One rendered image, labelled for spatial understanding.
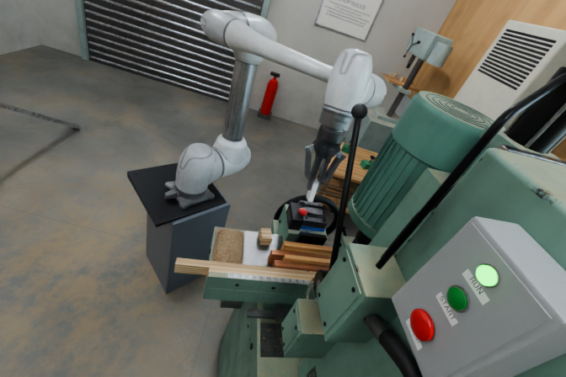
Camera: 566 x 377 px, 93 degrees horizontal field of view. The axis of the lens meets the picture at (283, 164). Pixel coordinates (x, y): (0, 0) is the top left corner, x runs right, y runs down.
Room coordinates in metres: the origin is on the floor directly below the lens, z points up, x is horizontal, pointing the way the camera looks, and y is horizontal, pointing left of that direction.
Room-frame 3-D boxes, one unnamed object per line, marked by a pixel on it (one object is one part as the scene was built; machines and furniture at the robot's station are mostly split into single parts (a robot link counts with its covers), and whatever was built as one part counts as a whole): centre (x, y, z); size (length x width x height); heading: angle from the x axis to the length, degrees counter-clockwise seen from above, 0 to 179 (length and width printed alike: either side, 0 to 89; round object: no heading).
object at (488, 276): (0.18, -0.20, 1.46); 0.02 x 0.01 x 0.02; 16
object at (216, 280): (0.48, -0.21, 0.93); 0.60 x 0.02 x 0.06; 106
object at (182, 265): (0.49, -0.11, 0.92); 0.60 x 0.02 x 0.04; 106
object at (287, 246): (0.58, -0.16, 0.94); 0.16 x 0.02 x 0.08; 106
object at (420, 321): (0.18, -0.20, 1.36); 0.03 x 0.01 x 0.03; 16
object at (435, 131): (0.54, -0.28, 1.35); 0.18 x 0.18 x 0.31
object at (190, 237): (0.97, 0.39, 0.30); 0.30 x 0.30 x 0.60; 53
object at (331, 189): (2.07, -0.62, 0.32); 0.66 x 0.57 x 0.64; 97
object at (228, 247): (0.53, 0.07, 0.92); 0.14 x 0.09 x 0.04; 16
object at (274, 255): (0.56, -0.16, 0.92); 0.22 x 0.02 x 0.05; 106
